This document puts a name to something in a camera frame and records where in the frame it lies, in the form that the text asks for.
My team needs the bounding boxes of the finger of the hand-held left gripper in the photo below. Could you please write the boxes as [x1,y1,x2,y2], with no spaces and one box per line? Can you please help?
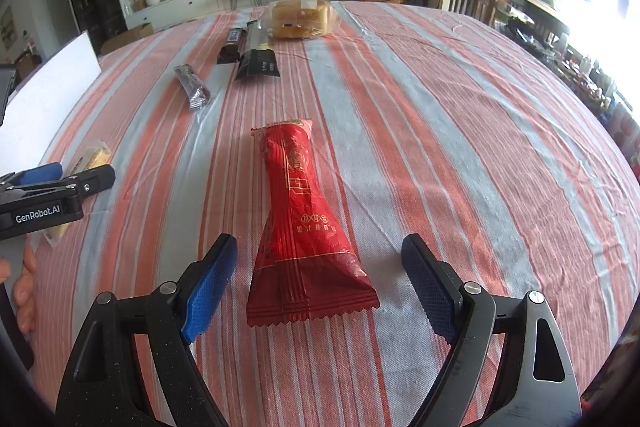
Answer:
[10,164,117,206]
[0,162,64,194]

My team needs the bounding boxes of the framed wall picture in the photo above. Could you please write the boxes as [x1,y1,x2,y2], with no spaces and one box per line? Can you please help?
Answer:
[0,6,18,52]

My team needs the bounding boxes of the long black snack packet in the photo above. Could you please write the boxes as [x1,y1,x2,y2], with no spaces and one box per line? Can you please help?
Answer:
[235,18,279,82]

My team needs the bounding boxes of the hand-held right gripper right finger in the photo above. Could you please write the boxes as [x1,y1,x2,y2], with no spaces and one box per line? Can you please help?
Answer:
[401,233,583,427]

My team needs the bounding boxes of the person's left hand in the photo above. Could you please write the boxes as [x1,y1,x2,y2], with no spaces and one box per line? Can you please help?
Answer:
[0,246,38,335]

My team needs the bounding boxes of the white cardboard box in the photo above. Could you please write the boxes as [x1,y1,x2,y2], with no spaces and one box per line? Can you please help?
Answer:
[0,31,103,180]

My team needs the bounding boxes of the wooden dining chair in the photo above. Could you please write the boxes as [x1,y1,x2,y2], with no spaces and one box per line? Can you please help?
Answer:
[12,49,43,80]

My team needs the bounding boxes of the brown cardboard box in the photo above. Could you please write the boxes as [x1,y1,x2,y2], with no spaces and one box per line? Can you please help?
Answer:
[100,23,155,55]

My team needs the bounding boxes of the row of jars and bottles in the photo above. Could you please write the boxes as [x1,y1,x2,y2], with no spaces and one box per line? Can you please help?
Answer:
[492,2,640,178]

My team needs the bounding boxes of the bagged bread loaf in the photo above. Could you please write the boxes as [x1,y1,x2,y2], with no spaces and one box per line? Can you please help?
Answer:
[270,0,335,40]

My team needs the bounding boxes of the red snack packet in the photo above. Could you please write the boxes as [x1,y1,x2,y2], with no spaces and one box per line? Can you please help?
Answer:
[246,118,381,329]

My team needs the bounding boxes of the striped red grey tablecloth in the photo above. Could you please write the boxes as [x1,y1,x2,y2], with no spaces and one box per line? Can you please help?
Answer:
[27,1,640,427]

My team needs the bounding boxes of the dark silver snack packet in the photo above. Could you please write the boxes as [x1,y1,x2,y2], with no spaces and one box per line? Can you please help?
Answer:
[173,64,212,111]

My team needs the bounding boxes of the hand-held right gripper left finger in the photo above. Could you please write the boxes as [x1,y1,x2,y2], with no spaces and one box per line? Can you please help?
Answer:
[55,233,239,427]

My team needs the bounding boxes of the dark labelled snack packet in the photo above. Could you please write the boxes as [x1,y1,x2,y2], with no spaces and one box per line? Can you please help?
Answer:
[217,27,248,64]

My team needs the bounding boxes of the pale yellow snack packet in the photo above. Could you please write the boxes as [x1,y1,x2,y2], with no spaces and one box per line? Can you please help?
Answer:
[42,138,112,249]

